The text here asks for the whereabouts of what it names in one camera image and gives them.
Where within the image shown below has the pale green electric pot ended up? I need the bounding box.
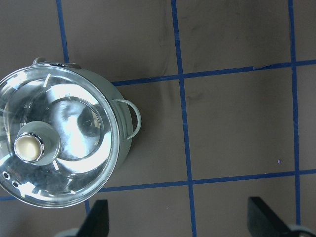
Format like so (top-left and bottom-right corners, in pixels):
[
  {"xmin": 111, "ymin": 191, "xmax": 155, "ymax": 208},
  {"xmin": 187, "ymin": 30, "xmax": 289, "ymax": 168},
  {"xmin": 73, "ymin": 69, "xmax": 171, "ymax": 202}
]
[{"xmin": 0, "ymin": 57, "xmax": 142, "ymax": 208}]

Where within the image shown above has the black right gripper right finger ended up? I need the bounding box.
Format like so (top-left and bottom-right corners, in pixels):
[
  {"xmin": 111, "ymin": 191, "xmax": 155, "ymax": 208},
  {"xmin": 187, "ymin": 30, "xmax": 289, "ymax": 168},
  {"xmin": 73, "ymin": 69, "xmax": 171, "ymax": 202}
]
[{"xmin": 247, "ymin": 197, "xmax": 290, "ymax": 237}]

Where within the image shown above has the glass pot lid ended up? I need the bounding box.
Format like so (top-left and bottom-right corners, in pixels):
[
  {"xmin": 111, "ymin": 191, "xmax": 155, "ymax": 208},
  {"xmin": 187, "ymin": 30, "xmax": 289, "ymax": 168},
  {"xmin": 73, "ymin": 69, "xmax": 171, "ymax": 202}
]
[{"xmin": 0, "ymin": 61, "xmax": 120, "ymax": 208}]

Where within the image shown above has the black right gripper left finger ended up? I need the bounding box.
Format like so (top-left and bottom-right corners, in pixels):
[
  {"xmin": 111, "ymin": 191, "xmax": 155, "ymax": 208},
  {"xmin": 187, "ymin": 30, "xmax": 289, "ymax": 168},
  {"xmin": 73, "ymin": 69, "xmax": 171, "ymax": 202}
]
[{"xmin": 77, "ymin": 199, "xmax": 109, "ymax": 237}]

